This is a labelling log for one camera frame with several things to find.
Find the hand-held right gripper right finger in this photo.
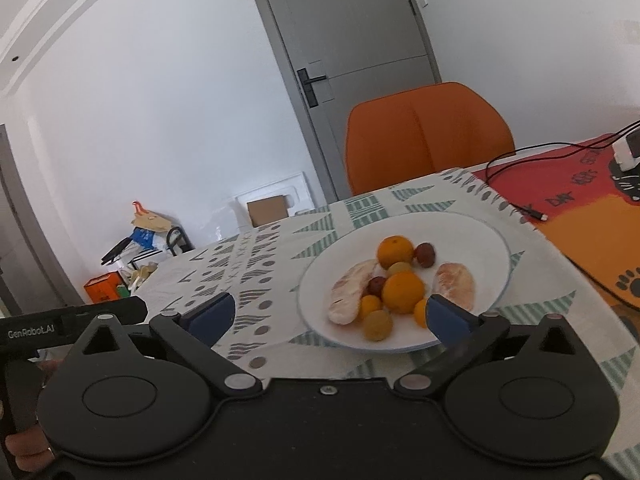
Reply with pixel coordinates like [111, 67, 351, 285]
[393, 293, 574, 399]

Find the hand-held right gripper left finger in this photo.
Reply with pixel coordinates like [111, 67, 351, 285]
[62, 291, 264, 399]

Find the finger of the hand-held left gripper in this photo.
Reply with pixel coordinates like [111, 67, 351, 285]
[62, 295, 149, 334]

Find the large orange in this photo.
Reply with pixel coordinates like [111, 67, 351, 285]
[382, 270, 426, 315]

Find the white plate blue rim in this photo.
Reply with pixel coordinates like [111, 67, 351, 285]
[297, 210, 512, 354]

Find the medium orange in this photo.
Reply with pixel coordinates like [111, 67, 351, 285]
[376, 234, 416, 271]

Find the peeled pomelo segment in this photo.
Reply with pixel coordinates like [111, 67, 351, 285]
[432, 261, 476, 314]
[327, 258, 380, 325]

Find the person's left hand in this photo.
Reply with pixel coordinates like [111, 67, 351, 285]
[4, 359, 66, 474]

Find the orange box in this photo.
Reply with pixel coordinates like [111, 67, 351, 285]
[83, 272, 124, 305]

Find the patterned tablecloth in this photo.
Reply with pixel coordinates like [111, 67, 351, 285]
[131, 167, 640, 472]

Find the brown paper bag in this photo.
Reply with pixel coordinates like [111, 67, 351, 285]
[131, 201, 172, 234]

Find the cardboard box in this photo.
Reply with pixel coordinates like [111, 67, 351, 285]
[246, 194, 291, 229]

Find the white foam panel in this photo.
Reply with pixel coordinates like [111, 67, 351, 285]
[234, 171, 317, 232]

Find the red orange printed mat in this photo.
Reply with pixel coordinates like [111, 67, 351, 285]
[472, 132, 640, 312]

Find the orange chair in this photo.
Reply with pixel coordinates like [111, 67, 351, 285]
[345, 82, 516, 197]

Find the white charger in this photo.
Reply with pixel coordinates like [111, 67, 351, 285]
[612, 129, 640, 172]

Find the grey door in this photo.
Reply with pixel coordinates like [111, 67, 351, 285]
[240, 0, 444, 207]

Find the black metal frame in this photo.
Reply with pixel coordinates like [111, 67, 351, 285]
[167, 226, 196, 257]

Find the grey door frame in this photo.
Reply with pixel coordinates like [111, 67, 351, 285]
[0, 123, 87, 319]

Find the black cable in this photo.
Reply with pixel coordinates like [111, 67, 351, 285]
[485, 121, 640, 222]

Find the black door handle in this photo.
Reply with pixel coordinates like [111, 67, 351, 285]
[296, 67, 327, 108]

